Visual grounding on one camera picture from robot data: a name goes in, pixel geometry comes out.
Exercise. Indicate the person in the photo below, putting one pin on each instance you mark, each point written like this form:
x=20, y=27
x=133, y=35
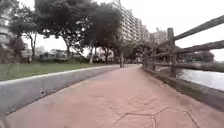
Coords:
x=122, y=60

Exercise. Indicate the red stamped concrete path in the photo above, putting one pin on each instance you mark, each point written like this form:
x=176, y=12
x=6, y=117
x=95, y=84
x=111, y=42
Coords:
x=126, y=96

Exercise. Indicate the tall pale apartment building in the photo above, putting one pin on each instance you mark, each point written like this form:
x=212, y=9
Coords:
x=131, y=26

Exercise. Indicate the grey building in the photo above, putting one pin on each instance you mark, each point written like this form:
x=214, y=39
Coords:
x=160, y=36

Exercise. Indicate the dark wooden fence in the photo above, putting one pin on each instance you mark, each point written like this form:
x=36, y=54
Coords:
x=171, y=53

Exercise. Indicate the row of trees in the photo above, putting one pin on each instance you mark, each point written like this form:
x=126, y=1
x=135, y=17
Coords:
x=66, y=20

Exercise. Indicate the green lawn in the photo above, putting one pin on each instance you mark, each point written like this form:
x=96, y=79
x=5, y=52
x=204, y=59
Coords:
x=36, y=69

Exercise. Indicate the trees beyond water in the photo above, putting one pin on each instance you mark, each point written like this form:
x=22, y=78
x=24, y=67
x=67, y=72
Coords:
x=196, y=56

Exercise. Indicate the grey water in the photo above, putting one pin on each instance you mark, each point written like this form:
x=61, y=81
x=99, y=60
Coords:
x=203, y=77

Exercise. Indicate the grey concrete low wall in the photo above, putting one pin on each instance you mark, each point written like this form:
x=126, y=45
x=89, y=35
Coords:
x=33, y=88

